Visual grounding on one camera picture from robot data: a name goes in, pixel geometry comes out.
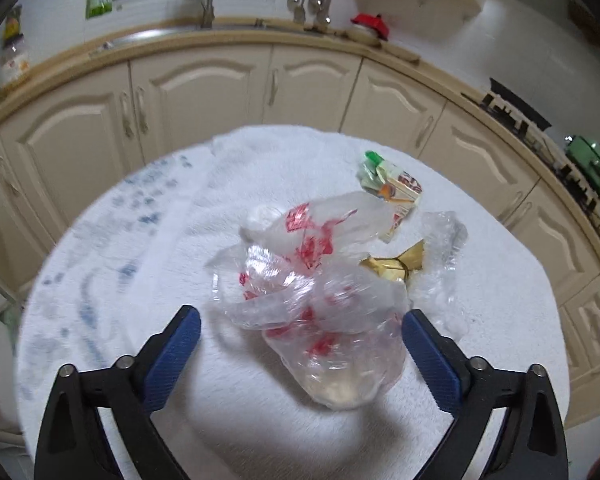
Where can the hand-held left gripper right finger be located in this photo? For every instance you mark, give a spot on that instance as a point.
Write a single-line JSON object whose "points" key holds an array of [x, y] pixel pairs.
{"points": [[430, 360]]}

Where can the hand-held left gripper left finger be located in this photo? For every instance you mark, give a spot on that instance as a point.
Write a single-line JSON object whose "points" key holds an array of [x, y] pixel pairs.
{"points": [[172, 360]]}

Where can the gold foil wrapper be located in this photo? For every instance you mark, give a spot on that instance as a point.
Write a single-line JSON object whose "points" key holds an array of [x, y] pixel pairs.
{"points": [[392, 265]]}

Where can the clear crinkled plastic film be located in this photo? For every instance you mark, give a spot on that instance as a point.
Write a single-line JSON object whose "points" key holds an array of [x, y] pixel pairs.
{"points": [[442, 250]]}

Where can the clear plastic bag red print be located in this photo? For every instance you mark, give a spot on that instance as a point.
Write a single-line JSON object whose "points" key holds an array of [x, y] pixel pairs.
{"points": [[305, 280]]}

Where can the green white snack wrapper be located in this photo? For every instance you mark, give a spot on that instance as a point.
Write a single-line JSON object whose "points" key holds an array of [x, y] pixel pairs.
{"points": [[402, 195]]}

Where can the green foil wrapper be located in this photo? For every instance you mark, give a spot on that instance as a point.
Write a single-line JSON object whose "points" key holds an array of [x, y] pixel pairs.
{"points": [[372, 170]]}

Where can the white floral fleece blanket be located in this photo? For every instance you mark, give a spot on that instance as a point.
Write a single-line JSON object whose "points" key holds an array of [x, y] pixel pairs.
{"points": [[180, 240]]}

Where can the green electric pot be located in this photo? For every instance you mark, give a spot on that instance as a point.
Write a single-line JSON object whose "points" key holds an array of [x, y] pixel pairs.
{"points": [[592, 165]]}

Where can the black gas cooktop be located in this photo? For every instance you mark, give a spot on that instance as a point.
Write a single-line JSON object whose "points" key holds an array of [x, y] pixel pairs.
{"points": [[545, 145]]}

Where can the black tray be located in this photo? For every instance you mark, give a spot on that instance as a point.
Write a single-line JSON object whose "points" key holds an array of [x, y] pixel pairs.
{"points": [[517, 102]]}

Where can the stainless steel sink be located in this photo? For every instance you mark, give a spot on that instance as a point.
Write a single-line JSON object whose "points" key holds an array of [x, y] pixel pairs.
{"points": [[140, 39]]}

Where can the beige bowl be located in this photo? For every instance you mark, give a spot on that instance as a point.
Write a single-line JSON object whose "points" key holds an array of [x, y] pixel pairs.
{"points": [[360, 36]]}

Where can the red lidded bowl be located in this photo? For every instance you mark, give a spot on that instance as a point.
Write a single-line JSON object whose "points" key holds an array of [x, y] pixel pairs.
{"points": [[371, 24]]}

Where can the beige kitchen countertop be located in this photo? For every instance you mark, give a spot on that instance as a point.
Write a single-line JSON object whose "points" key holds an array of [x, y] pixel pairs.
{"points": [[305, 37]]}

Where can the metal faucet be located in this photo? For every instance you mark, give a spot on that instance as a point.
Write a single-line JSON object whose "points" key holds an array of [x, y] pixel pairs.
{"points": [[208, 10]]}

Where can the hanging metal skimmer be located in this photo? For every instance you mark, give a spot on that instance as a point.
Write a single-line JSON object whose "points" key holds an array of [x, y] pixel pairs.
{"points": [[324, 15]]}

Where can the dark sauce bottle yellow label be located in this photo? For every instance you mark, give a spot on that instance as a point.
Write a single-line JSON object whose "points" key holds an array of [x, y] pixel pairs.
{"points": [[12, 25]]}

